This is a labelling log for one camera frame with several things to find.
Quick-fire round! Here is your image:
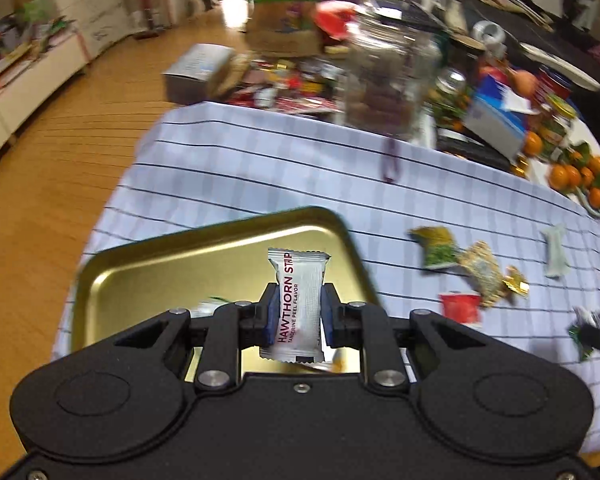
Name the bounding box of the white green crinkled packet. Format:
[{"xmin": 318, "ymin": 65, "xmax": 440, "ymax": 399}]
[{"xmin": 189, "ymin": 297, "xmax": 230, "ymax": 318}]

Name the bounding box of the white hawthorn strip packet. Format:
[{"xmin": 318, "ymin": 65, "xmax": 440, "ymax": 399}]
[{"xmin": 260, "ymin": 248, "xmax": 330, "ymax": 364}]

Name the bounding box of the red white snack packet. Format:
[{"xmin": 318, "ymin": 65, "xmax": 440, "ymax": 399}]
[{"xmin": 440, "ymin": 292, "xmax": 481, "ymax": 326}]

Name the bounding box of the green pea snack packet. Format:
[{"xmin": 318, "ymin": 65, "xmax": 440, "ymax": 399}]
[{"xmin": 410, "ymin": 226, "xmax": 458, "ymax": 271}]

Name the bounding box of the beige patterned snack packet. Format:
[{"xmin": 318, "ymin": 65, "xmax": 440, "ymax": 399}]
[{"xmin": 457, "ymin": 240, "xmax": 504, "ymax": 308}]

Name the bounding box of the gold foil candy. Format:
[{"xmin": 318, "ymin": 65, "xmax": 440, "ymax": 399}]
[{"xmin": 503, "ymin": 266, "xmax": 530, "ymax": 297}]

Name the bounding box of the pale green bar packet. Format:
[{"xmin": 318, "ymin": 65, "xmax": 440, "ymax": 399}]
[{"xmin": 541, "ymin": 223, "xmax": 569, "ymax": 278}]

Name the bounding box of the blue white snack packet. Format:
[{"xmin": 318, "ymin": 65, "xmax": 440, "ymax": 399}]
[{"xmin": 571, "ymin": 301, "xmax": 600, "ymax": 356}]

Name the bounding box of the yellow silver snack packet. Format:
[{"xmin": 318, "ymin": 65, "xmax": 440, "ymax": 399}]
[{"xmin": 308, "ymin": 348, "xmax": 360, "ymax": 374}]

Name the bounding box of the dark green foil candy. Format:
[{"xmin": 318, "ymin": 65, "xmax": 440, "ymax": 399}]
[{"xmin": 568, "ymin": 323, "xmax": 594, "ymax": 363}]

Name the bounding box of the gold teal metal tin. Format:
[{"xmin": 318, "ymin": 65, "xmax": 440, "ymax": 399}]
[{"xmin": 70, "ymin": 205, "xmax": 382, "ymax": 386}]

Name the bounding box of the black wallet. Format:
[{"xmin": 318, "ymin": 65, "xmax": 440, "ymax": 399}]
[{"xmin": 436, "ymin": 128, "xmax": 512, "ymax": 172}]

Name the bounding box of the pile of red candy wrappers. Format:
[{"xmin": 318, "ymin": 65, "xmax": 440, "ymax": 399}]
[{"xmin": 221, "ymin": 58, "xmax": 344, "ymax": 117}]

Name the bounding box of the grey cardboard box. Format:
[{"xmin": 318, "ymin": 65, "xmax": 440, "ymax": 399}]
[{"xmin": 162, "ymin": 44, "xmax": 236, "ymax": 105}]

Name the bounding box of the loose mandarin orange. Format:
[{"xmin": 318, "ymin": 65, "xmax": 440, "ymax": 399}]
[{"xmin": 522, "ymin": 131, "xmax": 543, "ymax": 157}]

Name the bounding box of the blue tissue pack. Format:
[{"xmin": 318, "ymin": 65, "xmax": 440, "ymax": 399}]
[{"xmin": 463, "ymin": 75, "xmax": 536, "ymax": 162}]

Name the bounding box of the large glass jar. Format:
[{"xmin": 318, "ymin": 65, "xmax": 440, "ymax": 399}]
[{"xmin": 343, "ymin": 12, "xmax": 442, "ymax": 140}]

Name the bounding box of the tray of mandarins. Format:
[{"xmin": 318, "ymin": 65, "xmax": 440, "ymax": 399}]
[{"xmin": 546, "ymin": 141, "xmax": 600, "ymax": 218}]

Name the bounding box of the yellow lid pickle jar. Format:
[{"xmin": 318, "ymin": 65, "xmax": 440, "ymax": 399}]
[{"xmin": 538, "ymin": 94, "xmax": 578, "ymax": 151}]

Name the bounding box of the white tv cabinet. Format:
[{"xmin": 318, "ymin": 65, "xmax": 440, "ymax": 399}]
[{"xmin": 0, "ymin": 32, "xmax": 91, "ymax": 151}]

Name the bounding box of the kraft paper tree bag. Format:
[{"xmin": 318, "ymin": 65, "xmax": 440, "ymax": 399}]
[{"xmin": 246, "ymin": 0, "xmax": 321, "ymax": 58}]

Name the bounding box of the black leather sofa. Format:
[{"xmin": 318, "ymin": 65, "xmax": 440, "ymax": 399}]
[{"xmin": 460, "ymin": 0, "xmax": 600, "ymax": 144}]

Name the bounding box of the purple braided lanyard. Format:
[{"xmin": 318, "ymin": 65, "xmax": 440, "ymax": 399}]
[{"xmin": 380, "ymin": 134, "xmax": 402, "ymax": 184}]

